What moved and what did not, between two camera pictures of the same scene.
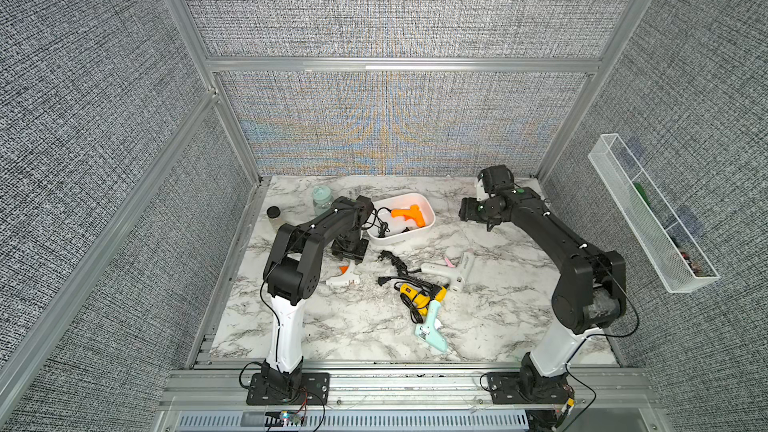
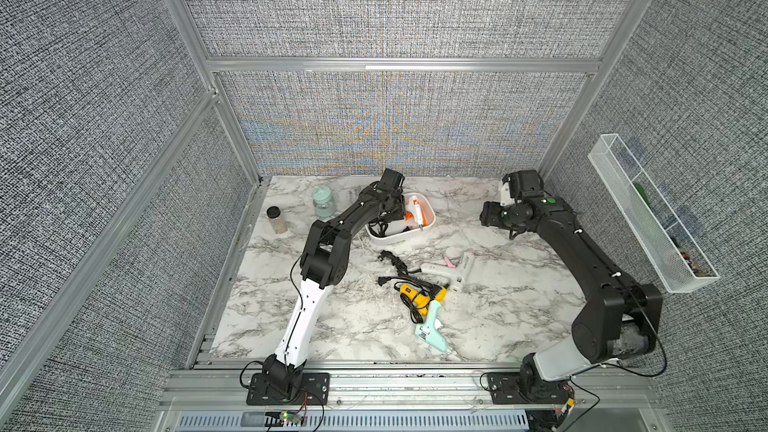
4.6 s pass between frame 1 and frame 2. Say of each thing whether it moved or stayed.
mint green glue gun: stayed
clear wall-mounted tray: stayed
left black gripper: moved
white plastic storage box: stayed
